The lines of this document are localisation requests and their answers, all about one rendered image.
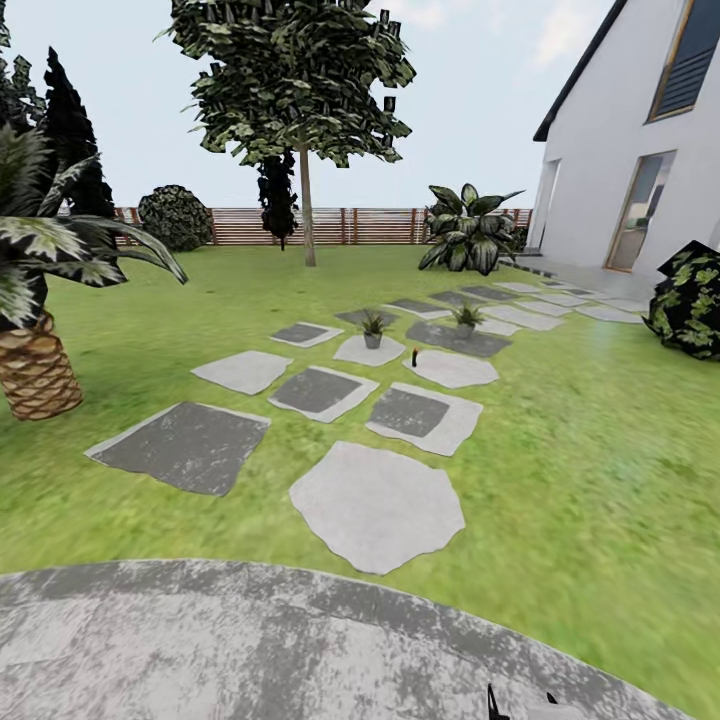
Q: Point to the pot plant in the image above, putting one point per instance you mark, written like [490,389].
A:
[373,329]
[467,318]

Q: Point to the fixed window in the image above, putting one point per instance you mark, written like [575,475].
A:
[641,205]

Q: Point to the tree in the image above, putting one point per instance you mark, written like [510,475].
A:
[278,214]
[295,74]
[74,140]
[13,107]

